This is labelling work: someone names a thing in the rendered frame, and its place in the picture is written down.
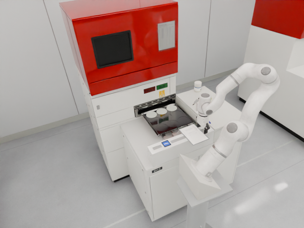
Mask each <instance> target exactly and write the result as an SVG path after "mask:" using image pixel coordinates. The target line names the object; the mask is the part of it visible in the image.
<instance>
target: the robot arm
mask: <svg viewBox="0 0 304 228"><path fill-rule="evenodd" d="M247 78H257V79H259V80H261V85H260V86H259V87H258V88H257V89H256V90H255V91H254V92H252V93H251V94H250V96H249V98H248V99H247V101H246V103H245V105H244V107H243V109H242V113H241V117H240V119H239V121H238V120H231V121H229V122H228V123H226V124H225V125H224V127H223V128H222V130H221V132H220V135H219V138H218V139H217V141H216V142H215V143H214V144H213V145H212V146H211V148H210V149H209V150H208V151H207V152H206V153H205V154H204V155H203V156H202V157H201V158H200V159H199V160H198V161H197V162H196V161H194V160H191V161H190V164H191V166H192V167H193V169H194V170H195V171H196V172H197V173H198V174H199V175H200V176H201V177H202V178H203V179H205V180H206V181H208V182H212V181H213V178H212V173H213V172H214V171H215V170H216V169H217V167H218V166H219V165H220V164H221V163H222V162H223V161H224V160H225V159H226V158H227V157H228V156H229V155H230V154H231V152H232V150H233V147H234V145H235V143H236V142H240V143H242V142H245V141H247V140H248V139H249V138H250V136H251V134H252V131H253V128H254V125H255V122H256V119H257V116H258V114H259V112H260V110H261V109H262V107H263V105H264V103H265V102H266V101H267V99H268V98H269V97H270V96H271V95H272V94H274V93H275V92H276V90H277V89H278V87H279V85H280V78H279V76H278V73H277V71H276V69H275V68H274V67H272V66H271V65H268V64H254V63H245V64H243V65H241V66H240V67H239V68H238V69H237V70H235V71H234V72H233V73H232V74H231V75H229V76H228V77H227V78H226V79H225V80H223V81H222V82H221V83H220V84H218V85H217V87H216V96H215V98H214V100H213V101H212V102H211V95H210V94H208V93H202V94H200V95H199V109H198V115H197V116H196V119H197V127H200V126H201V127H203V128H204V134H206V133H208V130H209V129H210V126H209V115H211V114H213V113H214V112H215V111H217V110H218V109H219V108H220V107H221V106H222V104H223V103H224V100H225V96H226V94H227V93H228V92H230V91H231V90H232V89H234V88H235V87H236V86H238V85H239V84H240V83H241V82H243V81H244V80H245V79H247ZM205 127H207V128H205Z"/></svg>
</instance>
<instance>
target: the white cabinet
mask: <svg viewBox="0 0 304 228"><path fill-rule="evenodd" d="M120 128H121V127H120ZM121 133H122V138H123V144H124V149H125V155H126V160H127V165H128V171H129V175H130V177H131V179H132V181H133V183H134V185H135V188H136V190H137V192H138V194H139V196H140V198H141V200H142V202H143V204H144V206H145V208H146V210H147V212H148V214H149V216H150V218H151V221H152V222H153V221H155V220H157V219H159V218H161V217H163V216H165V215H167V214H169V213H171V212H173V211H175V210H177V209H179V208H181V207H183V206H186V205H187V201H186V199H185V197H184V196H183V194H182V192H181V190H180V188H179V187H178V185H177V181H178V179H179V176H180V173H179V157H178V158H176V159H174V160H171V161H168V162H166V163H163V164H161V165H159V166H156V167H154V168H151V169H149V170H145V168H144V166H143V164H142V163H141V161H140V159H139V158H138V156H137V154H136V152H135V150H134V149H133V147H132V145H131V143H130V142H129V140H128V138H127V137H126V135H125V133H124V131H123V130H122V128H121ZM214 143H215V142H213V143H212V144H210V145H208V146H205V147H203V148H200V149H198V150H196V151H193V152H190V153H188V154H186V155H184V156H186V157H188V158H190V159H193V160H195V161H198V160H199V159H200V158H201V157H202V156H203V155H204V154H205V153H206V152H207V151H208V150H209V149H210V148H211V146H212V145H213V144H214ZM241 146H242V142H236V143H235V145H234V147H233V150H232V152H231V154H230V155H229V156H228V157H227V158H226V159H225V160H224V161H223V162H222V163H221V164H220V165H219V166H218V167H217V170H218V172H219V173H220V174H221V175H222V177H223V178H224V179H225V180H226V181H227V183H228V184H231V183H233V179H234V175H235V171H236V167H237V163H238V158H239V154H240V150H241Z"/></svg>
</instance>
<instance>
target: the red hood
mask: <svg viewBox="0 0 304 228"><path fill-rule="evenodd" d="M59 6H60V10H61V13H62V17H63V21H64V24H65V28H66V32H67V35H68V39H69V42H70V46H71V50H72V53H73V57H74V60H75V64H76V66H77V68H78V70H79V72H80V74H81V76H82V78H83V80H84V82H85V85H86V87H87V89H88V91H89V93H90V95H91V96H94V95H98V94H101V93H105V92H108V91H112V90H116V89H119V88H123V87H127V86H131V85H134V84H138V83H141V82H145V81H149V80H152V79H156V78H159V77H163V76H167V75H171V74H174V73H177V72H178V2H177V1H174V0H73V1H66V2H60V3H59Z"/></svg>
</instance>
